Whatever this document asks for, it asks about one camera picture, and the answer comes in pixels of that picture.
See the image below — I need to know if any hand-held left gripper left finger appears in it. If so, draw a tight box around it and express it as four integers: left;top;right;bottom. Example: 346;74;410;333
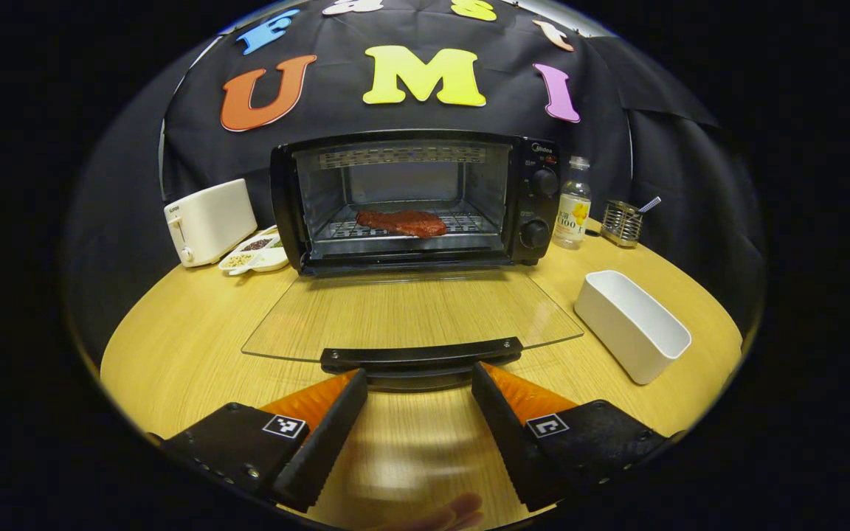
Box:
162;369;368;513

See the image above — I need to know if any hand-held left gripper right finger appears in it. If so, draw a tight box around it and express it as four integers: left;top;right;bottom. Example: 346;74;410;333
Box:
471;361;669;513

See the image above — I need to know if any brown meat steak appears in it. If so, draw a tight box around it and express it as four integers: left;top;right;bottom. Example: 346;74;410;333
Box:
356;209;448;238

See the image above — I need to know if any black electric oven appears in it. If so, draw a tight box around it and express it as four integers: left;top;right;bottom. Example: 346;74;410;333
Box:
242;129;585;392

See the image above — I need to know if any white rectangular dish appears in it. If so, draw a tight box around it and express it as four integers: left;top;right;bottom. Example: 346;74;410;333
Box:
574;270;692;386

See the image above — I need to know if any white divided seasoning plate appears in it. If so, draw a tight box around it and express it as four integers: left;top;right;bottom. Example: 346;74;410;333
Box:
218;226;290;277

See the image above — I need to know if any clear plastic drink bottle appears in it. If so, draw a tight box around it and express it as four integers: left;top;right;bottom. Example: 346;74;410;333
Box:
552;156;592;250

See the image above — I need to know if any white toaster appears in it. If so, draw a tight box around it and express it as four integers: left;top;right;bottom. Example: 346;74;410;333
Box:
164;178;258;268

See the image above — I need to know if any metal wire basket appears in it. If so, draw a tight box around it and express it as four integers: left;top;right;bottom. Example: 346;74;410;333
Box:
601;200;643;247

